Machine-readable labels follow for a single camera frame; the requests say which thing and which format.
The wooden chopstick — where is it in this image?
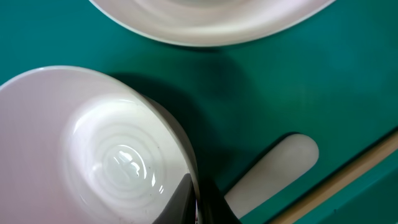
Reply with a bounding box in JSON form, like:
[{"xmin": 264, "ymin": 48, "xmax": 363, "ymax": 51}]
[{"xmin": 270, "ymin": 128, "xmax": 397, "ymax": 224}]

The white plastic fork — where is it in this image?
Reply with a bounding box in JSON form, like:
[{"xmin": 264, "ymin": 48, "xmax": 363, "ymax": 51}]
[{"xmin": 224, "ymin": 134, "xmax": 319, "ymax": 218}]

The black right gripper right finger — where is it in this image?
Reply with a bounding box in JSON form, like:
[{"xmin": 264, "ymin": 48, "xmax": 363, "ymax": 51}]
[{"xmin": 200, "ymin": 179, "xmax": 241, "ymax": 224}]

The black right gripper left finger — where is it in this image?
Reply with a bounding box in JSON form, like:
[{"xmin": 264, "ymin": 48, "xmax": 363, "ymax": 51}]
[{"xmin": 153, "ymin": 174, "xmax": 197, "ymax": 224}]

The small pink plate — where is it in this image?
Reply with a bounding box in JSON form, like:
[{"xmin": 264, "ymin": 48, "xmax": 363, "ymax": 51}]
[{"xmin": 1, "ymin": 66, "xmax": 200, "ymax": 223}]

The large white plate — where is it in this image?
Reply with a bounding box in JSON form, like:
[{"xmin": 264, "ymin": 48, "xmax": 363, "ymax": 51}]
[{"xmin": 90, "ymin": 0, "xmax": 334, "ymax": 47}]

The teal plastic tray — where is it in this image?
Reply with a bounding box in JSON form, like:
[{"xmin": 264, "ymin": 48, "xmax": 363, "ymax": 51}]
[{"xmin": 1, "ymin": 1, "xmax": 397, "ymax": 223}]

